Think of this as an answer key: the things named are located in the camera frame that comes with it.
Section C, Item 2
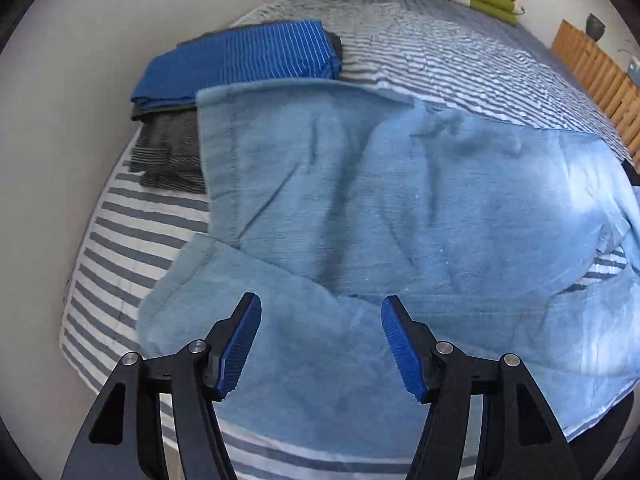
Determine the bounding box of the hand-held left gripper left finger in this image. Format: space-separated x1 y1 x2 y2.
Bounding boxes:
61 291 263 480

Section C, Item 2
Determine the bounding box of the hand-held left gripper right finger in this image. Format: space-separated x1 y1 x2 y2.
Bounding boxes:
381 295 583 480

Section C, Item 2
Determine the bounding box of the light blue denim shirt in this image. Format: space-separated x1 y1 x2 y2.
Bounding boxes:
136 82 640 441

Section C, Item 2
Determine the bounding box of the blue white striped bed quilt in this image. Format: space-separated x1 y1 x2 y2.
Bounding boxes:
59 0 640 480

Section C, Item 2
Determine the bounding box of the folded grey houndstooth garment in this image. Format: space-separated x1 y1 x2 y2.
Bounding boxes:
129 110 208 195

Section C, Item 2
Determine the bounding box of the person's black clothing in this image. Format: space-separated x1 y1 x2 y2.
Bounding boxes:
567 385 636 480

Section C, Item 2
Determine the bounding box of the folded blue striped shirt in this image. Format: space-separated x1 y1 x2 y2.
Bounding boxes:
131 20 342 111

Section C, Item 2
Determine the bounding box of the wooden slatted bed railing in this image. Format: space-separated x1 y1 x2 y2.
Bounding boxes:
550 19 640 168

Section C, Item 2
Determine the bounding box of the potted plant white pot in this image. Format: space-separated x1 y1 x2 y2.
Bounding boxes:
619 42 640 82

